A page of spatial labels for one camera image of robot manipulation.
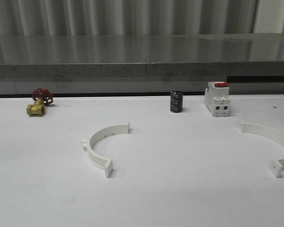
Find white half pipe clamp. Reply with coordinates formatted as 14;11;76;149
81;122;130;178
239;120;284;178

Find black cylindrical capacitor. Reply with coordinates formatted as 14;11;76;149
170;91;183;113

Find brass valve red handwheel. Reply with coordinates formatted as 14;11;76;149
26;88;53;116

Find grey stone counter ledge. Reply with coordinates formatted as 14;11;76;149
0;34;284;96

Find white pleated curtain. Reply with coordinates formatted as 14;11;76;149
0;0;284;35

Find white circuit breaker red switch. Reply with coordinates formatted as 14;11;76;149
204;81;231;117

